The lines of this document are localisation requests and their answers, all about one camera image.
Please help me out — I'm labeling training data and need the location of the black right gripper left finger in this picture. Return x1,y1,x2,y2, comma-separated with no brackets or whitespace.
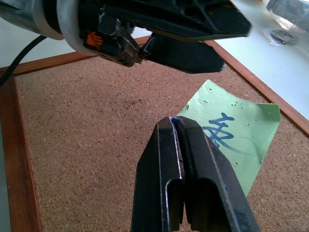
131,116,186,232

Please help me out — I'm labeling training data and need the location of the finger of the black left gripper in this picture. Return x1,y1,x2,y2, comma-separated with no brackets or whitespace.
102,0,252,41
141,33,227,74

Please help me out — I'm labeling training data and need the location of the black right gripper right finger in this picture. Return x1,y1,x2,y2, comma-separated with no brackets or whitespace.
173,116,262,232

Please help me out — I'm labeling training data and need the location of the green paper note blue writing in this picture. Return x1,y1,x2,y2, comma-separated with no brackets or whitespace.
176,79,281,198

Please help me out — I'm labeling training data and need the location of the clear plastic box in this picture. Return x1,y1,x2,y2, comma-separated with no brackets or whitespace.
265,0,309,32

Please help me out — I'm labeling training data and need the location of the clear packet with dark disc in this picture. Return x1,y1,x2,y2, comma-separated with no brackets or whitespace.
263,28,301,47

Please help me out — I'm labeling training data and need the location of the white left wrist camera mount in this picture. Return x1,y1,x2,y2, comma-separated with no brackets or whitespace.
56,0,103,58

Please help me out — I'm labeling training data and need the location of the cork board wooden frame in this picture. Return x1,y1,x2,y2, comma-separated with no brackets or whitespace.
0,35,309,232

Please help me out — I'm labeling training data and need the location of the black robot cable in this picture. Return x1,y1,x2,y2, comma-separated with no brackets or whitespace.
0,35,48,86

